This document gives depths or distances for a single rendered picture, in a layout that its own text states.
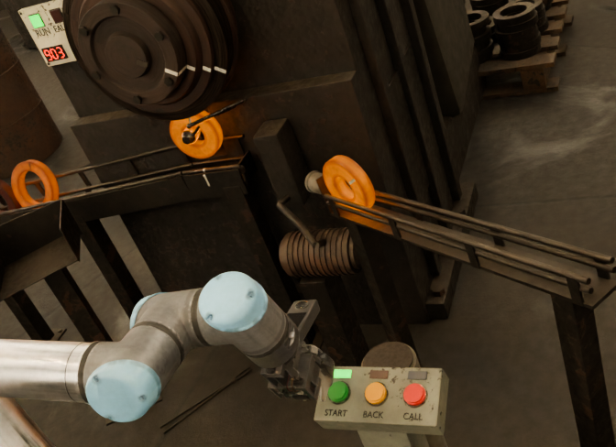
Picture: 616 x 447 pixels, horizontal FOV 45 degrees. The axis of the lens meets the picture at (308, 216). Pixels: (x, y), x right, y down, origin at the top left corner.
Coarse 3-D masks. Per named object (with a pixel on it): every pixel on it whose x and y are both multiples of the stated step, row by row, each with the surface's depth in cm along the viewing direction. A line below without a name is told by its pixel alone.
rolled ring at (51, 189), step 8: (32, 160) 248; (16, 168) 249; (24, 168) 248; (32, 168) 246; (40, 168) 245; (48, 168) 247; (16, 176) 250; (24, 176) 252; (40, 176) 246; (48, 176) 245; (16, 184) 252; (24, 184) 254; (48, 184) 245; (56, 184) 247; (16, 192) 253; (24, 192) 254; (48, 192) 246; (56, 192) 247; (24, 200) 252; (32, 200) 254; (48, 200) 247
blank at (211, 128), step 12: (180, 120) 208; (192, 120) 207; (180, 132) 211; (204, 132) 208; (216, 132) 207; (180, 144) 213; (192, 144) 212; (204, 144) 210; (216, 144) 209; (192, 156) 215; (204, 156) 213
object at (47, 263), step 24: (24, 216) 227; (48, 216) 229; (72, 216) 231; (0, 240) 228; (24, 240) 230; (48, 240) 232; (72, 240) 219; (0, 264) 229; (24, 264) 228; (48, 264) 221; (0, 288) 221; (24, 288) 216; (72, 288) 228; (72, 312) 231; (96, 336) 238
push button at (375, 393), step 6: (372, 384) 138; (378, 384) 137; (366, 390) 137; (372, 390) 137; (378, 390) 136; (384, 390) 136; (366, 396) 137; (372, 396) 136; (378, 396) 136; (384, 396) 136; (372, 402) 136; (378, 402) 136
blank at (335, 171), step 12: (336, 156) 180; (324, 168) 183; (336, 168) 178; (348, 168) 175; (360, 168) 175; (324, 180) 186; (336, 180) 183; (348, 180) 177; (360, 180) 174; (336, 192) 185; (348, 192) 184; (360, 192) 176; (372, 192) 177; (372, 204) 180
